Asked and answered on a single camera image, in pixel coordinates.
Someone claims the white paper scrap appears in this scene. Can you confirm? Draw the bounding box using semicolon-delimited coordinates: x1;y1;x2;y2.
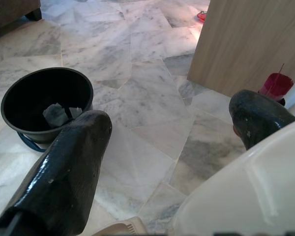
69;106;84;119
42;103;67;128

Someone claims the dark brown sofa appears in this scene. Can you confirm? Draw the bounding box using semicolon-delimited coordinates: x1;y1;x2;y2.
0;0;42;41

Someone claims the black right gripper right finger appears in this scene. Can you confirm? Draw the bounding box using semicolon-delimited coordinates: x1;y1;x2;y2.
228;89;295;151

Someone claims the black plastic bucket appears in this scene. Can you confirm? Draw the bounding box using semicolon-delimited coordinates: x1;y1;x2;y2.
0;67;94;152

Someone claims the cream long-handled dustpan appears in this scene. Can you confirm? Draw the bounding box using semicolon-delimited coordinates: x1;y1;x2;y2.
92;118;295;236

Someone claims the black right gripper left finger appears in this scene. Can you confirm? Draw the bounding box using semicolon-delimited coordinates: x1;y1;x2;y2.
0;110;113;236

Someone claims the red incense can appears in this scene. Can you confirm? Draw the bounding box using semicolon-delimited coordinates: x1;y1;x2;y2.
257;63;295;106

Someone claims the small red dish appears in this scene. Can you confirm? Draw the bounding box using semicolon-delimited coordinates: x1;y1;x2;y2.
197;10;208;23

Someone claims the light wooden panel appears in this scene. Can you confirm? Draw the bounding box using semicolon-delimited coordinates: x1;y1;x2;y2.
187;0;295;98

